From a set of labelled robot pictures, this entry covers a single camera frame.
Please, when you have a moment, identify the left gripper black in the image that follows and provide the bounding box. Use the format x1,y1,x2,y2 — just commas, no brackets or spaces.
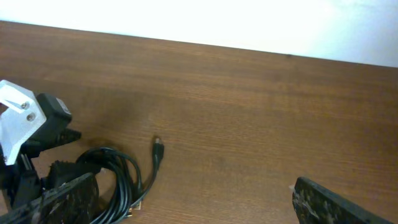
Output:
1,93,101,211

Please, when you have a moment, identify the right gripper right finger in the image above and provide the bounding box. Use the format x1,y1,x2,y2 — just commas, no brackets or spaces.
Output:
292,177,390,224

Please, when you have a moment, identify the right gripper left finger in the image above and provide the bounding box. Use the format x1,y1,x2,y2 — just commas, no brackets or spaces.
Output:
1,173,99,224

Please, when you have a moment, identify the black cable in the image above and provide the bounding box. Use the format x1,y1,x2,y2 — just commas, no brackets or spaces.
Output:
124,136,165,218
75,147,144,224

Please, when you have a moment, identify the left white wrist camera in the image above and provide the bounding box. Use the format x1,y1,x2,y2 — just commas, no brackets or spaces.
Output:
1,80,47,166

